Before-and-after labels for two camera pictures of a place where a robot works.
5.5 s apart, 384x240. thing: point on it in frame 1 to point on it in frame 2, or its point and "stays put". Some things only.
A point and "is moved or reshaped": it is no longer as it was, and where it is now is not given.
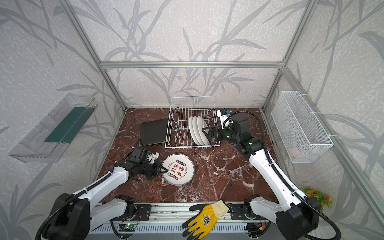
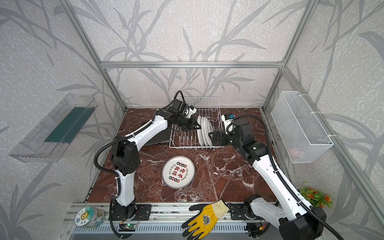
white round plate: x=194 y=121 to x=202 y=131
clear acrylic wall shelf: x=49 y=139 stays put
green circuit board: x=127 y=227 stays put
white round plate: x=201 y=124 is moved or reshaped
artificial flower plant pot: x=319 y=200 stays put
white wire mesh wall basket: x=303 y=136 stays put
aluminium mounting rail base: x=154 y=221 stays put
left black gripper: x=151 y=169 to x=190 y=123
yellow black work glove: x=200 y=225 stays put
